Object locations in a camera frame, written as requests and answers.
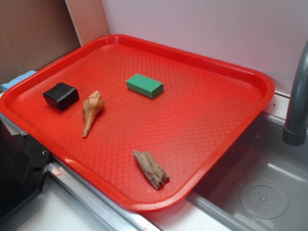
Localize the brown wood chip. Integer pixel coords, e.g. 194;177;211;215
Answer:
133;150;169;190

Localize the tan spiral seashell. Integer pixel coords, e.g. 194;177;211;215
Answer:
82;91;104;138

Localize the blue sponge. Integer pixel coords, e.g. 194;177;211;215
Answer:
1;70;36;91

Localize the red plastic tray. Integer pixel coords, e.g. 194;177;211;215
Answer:
0;35;274;212

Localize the black rubber block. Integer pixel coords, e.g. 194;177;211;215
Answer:
43;82;79;111

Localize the brown cardboard panel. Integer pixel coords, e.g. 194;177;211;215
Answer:
0;0;80;84

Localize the grey toy sink basin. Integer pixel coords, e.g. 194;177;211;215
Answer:
144;111;308;231

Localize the green rectangular block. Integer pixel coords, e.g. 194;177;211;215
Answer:
126;74;164;99

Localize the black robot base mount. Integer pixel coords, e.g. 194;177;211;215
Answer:
0;122;51;221

